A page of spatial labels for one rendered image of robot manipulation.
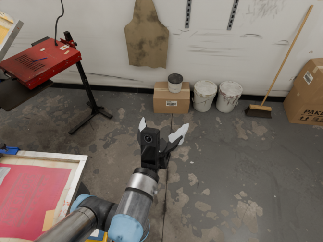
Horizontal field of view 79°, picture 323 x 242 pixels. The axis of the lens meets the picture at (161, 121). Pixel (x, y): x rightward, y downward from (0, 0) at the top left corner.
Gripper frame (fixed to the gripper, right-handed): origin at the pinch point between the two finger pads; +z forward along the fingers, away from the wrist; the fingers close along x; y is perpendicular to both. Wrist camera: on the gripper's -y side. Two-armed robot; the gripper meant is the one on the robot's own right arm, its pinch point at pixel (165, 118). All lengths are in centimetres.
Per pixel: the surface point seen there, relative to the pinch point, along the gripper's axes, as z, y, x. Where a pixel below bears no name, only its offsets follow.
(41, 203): -25, 61, -75
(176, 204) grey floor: 27, 167, -16
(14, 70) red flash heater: 60, 36, -160
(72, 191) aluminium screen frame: -15, 60, -60
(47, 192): -19, 61, -76
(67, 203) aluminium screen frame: -21, 60, -59
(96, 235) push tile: -31, 66, -37
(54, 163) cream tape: -1, 60, -84
